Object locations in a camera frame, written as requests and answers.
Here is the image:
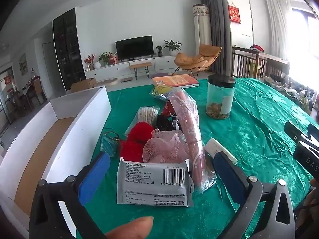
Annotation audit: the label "dark display cabinet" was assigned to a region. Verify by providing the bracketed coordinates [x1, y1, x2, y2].
[52, 7, 86, 91]

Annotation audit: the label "teal pouch with brown cord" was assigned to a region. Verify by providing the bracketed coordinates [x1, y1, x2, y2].
[100, 131, 122, 158]

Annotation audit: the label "dark wooden chair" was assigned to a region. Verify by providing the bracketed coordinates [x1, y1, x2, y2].
[232, 46, 291, 79]

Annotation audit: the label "orange book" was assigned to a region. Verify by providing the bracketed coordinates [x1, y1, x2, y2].
[152, 74, 200, 89]

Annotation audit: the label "clear jar with black lid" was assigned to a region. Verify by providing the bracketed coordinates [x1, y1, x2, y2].
[206, 74, 236, 120]

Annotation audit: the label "black lace cloth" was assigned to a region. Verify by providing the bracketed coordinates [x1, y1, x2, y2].
[155, 115, 180, 131]

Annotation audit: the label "white wet wipes pack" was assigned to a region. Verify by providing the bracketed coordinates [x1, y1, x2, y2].
[117, 157, 195, 208]

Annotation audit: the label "cluttered side table items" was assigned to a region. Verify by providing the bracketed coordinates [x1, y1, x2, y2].
[264, 75, 319, 115]

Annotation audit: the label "framed wall painting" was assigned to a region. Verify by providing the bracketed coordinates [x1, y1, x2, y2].
[19, 53, 27, 76]

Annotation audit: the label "wooden bench with metal legs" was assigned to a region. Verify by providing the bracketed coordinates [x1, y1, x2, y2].
[129, 62, 152, 79]

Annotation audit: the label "person's right hand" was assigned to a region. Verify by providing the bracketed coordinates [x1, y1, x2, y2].
[302, 178, 319, 221]

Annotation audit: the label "white cardboard box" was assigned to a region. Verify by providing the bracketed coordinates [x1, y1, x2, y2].
[0, 86, 112, 232]

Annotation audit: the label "grey curtain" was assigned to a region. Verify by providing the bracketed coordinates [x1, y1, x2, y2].
[201, 0, 233, 75]

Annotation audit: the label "brown cardboard box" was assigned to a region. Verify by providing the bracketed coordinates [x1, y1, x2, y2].
[70, 78, 97, 91]

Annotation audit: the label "beige tissue pack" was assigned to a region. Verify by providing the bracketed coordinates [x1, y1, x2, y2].
[204, 137, 238, 165]

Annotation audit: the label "pink patterned wrapped roll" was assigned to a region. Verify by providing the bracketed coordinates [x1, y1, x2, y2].
[166, 90, 218, 193]

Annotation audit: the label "red wall hanging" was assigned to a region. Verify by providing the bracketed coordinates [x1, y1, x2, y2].
[228, 4, 242, 25]

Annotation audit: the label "red flower branches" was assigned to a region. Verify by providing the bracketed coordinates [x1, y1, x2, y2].
[84, 53, 96, 70]

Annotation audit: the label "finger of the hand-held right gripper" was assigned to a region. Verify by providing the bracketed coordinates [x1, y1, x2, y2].
[284, 121, 309, 144]

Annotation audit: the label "orange lounge chair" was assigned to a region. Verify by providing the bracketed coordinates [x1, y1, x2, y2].
[173, 43, 222, 79]

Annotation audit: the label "white sheer curtain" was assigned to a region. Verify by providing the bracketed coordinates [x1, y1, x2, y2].
[265, 0, 292, 60]

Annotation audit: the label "pink mesh bath sponge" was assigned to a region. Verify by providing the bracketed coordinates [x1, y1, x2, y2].
[143, 129, 190, 163]

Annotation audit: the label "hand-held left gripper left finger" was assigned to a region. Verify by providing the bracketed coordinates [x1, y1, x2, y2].
[29, 151, 111, 239]

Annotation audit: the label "black television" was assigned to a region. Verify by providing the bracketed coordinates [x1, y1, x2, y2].
[115, 35, 154, 61]

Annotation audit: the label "large green potted plant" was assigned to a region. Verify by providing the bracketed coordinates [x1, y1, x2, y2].
[163, 40, 183, 56]

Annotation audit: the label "cotton swabs pack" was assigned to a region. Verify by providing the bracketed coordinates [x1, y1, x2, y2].
[125, 105, 160, 135]

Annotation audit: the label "bushy potted plant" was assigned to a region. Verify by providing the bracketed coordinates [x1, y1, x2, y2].
[98, 52, 112, 66]

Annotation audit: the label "brown dining chair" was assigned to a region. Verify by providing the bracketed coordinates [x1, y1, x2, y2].
[26, 76, 48, 110]

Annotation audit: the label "person's left hand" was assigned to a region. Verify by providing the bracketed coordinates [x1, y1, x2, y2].
[105, 216, 154, 239]

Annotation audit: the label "red yarn ball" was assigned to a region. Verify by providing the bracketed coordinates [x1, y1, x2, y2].
[120, 121, 155, 161]

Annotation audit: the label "white standing air conditioner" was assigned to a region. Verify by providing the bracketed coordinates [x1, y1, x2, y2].
[192, 4, 212, 55]

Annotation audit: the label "yellow sponge packet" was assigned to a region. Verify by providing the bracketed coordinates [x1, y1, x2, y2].
[150, 85, 175, 102]

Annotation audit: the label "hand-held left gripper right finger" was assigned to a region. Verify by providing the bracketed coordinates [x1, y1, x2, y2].
[213, 151, 297, 239]

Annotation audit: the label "white television cabinet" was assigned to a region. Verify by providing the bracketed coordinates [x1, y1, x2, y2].
[85, 55, 185, 80]

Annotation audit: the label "green tablecloth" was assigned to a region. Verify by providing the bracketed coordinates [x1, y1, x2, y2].
[75, 77, 317, 239]

